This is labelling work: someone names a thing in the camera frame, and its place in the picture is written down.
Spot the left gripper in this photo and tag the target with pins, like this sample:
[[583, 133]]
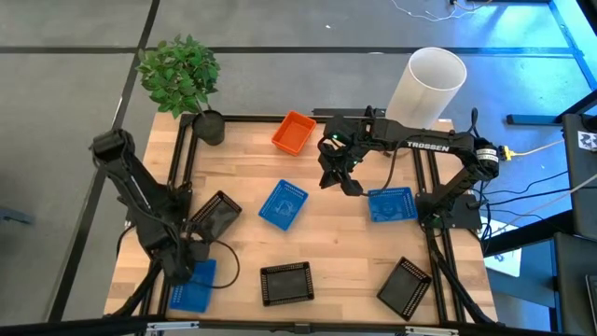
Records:
[[184, 259]]

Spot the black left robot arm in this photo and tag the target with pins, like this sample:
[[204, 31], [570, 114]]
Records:
[[140, 191]]

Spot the white printed paper sheet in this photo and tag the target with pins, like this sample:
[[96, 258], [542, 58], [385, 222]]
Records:
[[508, 261]]

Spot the black cabinet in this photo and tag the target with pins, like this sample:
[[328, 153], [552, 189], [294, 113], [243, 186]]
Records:
[[580, 186]]

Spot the yellow plug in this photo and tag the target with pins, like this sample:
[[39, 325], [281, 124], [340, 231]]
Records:
[[505, 153]]

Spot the white marker tag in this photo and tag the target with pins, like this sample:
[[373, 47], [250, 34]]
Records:
[[587, 141]]

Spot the black plastic basket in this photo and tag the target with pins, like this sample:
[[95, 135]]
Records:
[[287, 284], [403, 289], [219, 217]]

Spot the black stand beam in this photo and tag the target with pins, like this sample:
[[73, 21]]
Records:
[[536, 119]]

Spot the black plant pot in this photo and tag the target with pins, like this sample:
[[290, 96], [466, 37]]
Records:
[[210, 128]]

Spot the black equipment box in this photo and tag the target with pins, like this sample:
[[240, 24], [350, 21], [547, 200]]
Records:
[[573, 280]]

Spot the white cylindrical bin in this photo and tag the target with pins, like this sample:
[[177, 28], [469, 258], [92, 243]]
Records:
[[429, 88]]

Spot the silver aluminium bracket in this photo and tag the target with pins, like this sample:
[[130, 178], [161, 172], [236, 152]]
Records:
[[431, 331], [172, 326]]

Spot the green artificial plant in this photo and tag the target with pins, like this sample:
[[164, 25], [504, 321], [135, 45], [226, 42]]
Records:
[[179, 77]]

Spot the black diagonal beam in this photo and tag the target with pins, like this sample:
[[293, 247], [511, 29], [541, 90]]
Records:
[[527, 233]]

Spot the black bar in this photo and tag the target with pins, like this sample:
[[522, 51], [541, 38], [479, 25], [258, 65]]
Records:
[[345, 112]]

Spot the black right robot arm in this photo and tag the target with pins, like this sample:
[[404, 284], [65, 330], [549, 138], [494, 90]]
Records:
[[429, 144]]

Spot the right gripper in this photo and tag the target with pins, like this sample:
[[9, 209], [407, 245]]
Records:
[[342, 161]]

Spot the black table-level camera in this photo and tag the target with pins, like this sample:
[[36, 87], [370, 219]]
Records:
[[301, 327]]

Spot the blue plastic basket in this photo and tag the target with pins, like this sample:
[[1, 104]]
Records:
[[196, 296], [392, 205], [283, 205]]

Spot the black aluminium table frame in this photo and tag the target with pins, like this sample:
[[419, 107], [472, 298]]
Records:
[[247, 118]]

